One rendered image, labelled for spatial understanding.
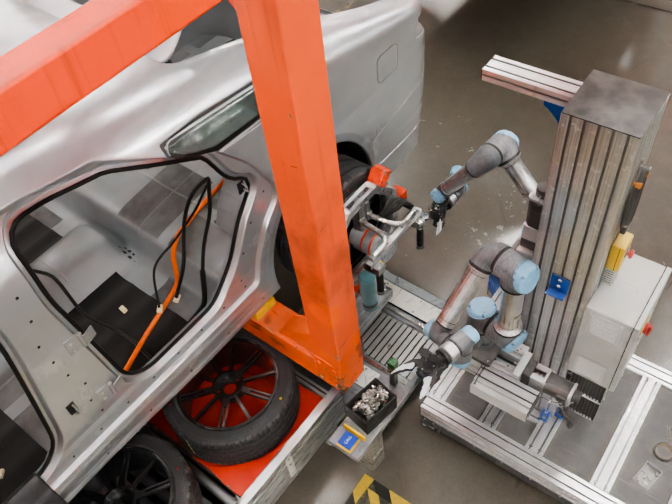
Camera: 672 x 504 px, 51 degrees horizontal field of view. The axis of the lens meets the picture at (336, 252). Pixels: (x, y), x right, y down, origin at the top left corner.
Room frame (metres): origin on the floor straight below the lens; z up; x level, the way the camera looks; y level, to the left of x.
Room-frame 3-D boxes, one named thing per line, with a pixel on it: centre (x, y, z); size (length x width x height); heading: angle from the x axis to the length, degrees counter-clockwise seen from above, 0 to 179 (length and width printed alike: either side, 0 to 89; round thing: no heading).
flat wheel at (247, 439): (1.77, 0.62, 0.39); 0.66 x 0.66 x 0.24
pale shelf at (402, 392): (1.51, -0.05, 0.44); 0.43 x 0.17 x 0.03; 136
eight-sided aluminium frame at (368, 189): (2.28, -0.14, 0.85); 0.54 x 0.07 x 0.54; 136
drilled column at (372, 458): (1.49, -0.03, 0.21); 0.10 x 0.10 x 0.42; 46
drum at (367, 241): (2.23, -0.19, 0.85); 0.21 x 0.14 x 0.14; 46
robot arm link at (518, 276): (1.51, -0.64, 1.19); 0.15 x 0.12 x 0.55; 33
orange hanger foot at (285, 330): (1.95, 0.30, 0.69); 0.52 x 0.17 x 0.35; 46
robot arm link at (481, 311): (1.62, -0.57, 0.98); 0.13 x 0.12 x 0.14; 33
